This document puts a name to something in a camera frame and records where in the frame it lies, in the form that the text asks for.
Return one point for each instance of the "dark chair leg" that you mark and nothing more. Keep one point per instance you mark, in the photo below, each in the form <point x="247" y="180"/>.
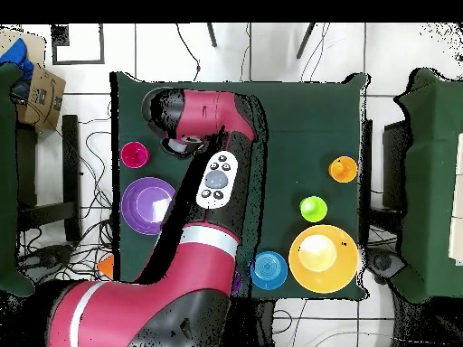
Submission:
<point x="305" y="39"/>
<point x="212" y="35"/>

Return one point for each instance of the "pink cup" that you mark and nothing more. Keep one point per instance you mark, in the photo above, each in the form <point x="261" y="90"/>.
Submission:
<point x="134" y="154"/>

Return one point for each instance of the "orange bowl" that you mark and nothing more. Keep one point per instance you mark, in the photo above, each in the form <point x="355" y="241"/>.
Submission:
<point x="106" y="265"/>

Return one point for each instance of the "dark green tablecloth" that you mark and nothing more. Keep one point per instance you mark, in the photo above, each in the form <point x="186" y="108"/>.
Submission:
<point x="307" y="115"/>

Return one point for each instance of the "black stand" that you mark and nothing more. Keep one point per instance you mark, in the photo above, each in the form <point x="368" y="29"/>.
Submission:
<point x="70" y="177"/>

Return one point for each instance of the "green cup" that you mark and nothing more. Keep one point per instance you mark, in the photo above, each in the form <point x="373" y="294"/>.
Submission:
<point x="313" y="209"/>

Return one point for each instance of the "blue bowl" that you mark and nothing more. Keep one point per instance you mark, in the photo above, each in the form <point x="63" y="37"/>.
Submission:
<point x="269" y="270"/>

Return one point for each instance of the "green cloth covered table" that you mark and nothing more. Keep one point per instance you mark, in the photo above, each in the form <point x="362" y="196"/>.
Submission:
<point x="7" y="180"/>
<point x="434" y="180"/>

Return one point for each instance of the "purple bowl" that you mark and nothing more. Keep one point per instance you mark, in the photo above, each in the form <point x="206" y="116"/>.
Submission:
<point x="141" y="206"/>

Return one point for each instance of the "large yellow bowl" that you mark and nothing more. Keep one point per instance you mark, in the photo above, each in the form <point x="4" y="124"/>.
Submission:
<point x="323" y="271"/>

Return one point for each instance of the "purple cup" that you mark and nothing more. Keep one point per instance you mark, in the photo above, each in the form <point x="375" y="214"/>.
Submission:
<point x="237" y="283"/>

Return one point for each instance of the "orange cup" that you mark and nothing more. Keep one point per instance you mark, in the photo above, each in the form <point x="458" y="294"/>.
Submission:
<point x="343" y="169"/>

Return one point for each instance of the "printed cardboard box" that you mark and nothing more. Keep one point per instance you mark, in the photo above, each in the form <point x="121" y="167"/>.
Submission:
<point x="43" y="101"/>

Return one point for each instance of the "black chair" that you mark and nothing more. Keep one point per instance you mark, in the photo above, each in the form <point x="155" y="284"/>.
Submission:
<point x="394" y="162"/>

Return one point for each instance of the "blue cloth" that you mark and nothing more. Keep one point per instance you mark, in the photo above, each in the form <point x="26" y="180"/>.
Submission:
<point x="16" y="56"/>

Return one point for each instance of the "white box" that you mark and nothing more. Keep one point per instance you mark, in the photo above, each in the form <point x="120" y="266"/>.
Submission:
<point x="457" y="198"/>

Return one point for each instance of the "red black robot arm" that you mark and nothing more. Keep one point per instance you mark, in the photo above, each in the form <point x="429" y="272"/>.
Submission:
<point x="209" y="108"/>

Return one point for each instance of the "black floor frame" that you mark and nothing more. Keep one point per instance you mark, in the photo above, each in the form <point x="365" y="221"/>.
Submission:
<point x="59" y="36"/>

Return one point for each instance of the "grey floor device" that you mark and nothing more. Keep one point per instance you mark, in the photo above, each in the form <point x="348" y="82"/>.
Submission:
<point x="47" y="258"/>
<point x="383" y="262"/>

